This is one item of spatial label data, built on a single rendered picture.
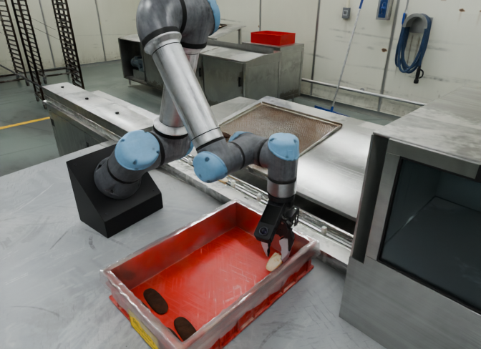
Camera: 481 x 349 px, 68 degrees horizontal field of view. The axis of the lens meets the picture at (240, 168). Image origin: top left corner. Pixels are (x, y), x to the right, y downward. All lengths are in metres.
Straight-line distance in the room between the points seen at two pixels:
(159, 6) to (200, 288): 0.71
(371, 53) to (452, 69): 0.99
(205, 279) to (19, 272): 0.53
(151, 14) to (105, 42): 8.03
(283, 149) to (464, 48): 3.99
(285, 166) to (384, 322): 0.40
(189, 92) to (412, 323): 0.68
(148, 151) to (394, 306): 0.75
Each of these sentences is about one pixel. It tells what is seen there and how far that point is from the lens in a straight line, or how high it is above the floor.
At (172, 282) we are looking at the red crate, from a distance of 1.04.
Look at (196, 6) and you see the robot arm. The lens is 0.97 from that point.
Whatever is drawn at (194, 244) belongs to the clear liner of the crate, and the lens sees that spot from 1.10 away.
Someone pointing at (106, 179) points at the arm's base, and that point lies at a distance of 1.20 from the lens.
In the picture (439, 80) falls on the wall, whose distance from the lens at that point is 4.82.
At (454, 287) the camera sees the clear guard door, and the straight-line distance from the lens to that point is 0.77.
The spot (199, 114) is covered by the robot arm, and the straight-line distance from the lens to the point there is 0.83.
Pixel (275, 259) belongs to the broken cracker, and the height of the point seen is 0.85.
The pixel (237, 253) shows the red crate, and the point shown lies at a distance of 1.11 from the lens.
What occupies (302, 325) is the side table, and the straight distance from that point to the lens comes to 0.94.
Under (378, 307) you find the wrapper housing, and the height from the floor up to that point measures 0.92.
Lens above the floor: 1.54
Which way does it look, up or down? 27 degrees down
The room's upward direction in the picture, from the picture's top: straight up
